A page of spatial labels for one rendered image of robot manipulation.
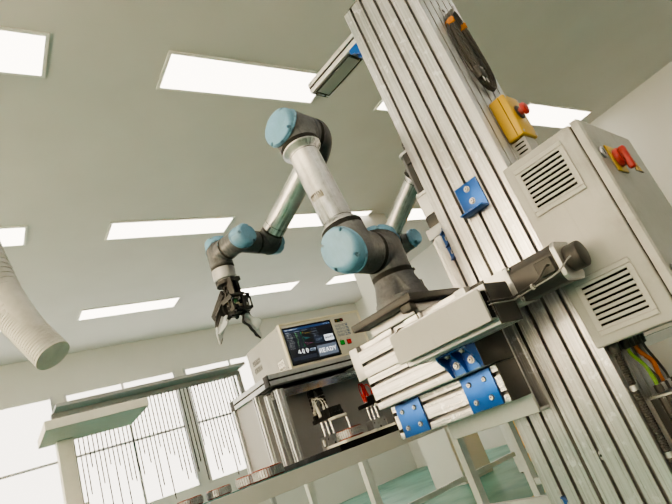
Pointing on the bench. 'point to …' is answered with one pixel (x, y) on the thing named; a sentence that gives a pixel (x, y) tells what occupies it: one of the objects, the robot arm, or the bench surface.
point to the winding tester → (263, 352)
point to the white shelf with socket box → (89, 422)
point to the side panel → (253, 436)
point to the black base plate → (342, 447)
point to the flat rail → (319, 383)
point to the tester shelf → (292, 378)
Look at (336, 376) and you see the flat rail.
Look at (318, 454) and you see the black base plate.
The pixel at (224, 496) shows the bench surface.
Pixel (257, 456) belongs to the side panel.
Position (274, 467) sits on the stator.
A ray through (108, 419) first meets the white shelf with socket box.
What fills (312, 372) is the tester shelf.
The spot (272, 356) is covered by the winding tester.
